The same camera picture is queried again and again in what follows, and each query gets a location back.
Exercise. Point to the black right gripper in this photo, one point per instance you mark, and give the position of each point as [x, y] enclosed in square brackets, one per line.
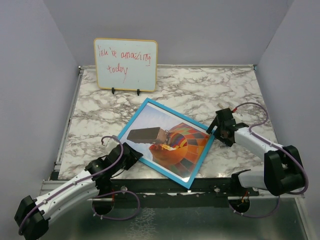
[225, 140]

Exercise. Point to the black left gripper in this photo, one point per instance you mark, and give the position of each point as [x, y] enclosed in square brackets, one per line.
[133, 157]

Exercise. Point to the blue picture frame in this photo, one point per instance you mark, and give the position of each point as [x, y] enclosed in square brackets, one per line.
[172, 144]

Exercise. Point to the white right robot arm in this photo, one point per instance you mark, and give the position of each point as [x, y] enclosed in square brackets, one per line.
[282, 173]

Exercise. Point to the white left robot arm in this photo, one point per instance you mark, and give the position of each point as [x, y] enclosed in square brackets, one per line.
[34, 215]

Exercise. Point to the clear bag of hardware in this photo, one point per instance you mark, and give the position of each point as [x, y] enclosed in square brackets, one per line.
[221, 106]

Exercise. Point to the black whiteboard stand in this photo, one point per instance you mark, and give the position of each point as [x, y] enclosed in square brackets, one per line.
[137, 91]

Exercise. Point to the white dry-erase board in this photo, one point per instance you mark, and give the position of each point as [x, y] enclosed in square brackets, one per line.
[126, 64]

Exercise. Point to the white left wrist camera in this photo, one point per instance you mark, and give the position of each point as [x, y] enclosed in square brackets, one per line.
[110, 142]

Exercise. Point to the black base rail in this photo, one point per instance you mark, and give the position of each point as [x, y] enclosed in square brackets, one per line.
[165, 193]

